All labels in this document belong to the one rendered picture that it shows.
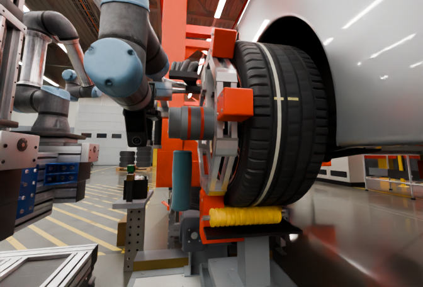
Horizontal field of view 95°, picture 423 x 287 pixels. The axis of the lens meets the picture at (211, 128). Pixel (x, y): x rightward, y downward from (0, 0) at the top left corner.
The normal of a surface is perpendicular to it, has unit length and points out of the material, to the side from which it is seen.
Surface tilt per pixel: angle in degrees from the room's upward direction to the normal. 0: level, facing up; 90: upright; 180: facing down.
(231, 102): 90
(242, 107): 90
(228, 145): 90
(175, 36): 90
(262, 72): 73
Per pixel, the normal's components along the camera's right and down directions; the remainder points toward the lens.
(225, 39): 0.14, 0.46
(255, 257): 0.17, -0.13
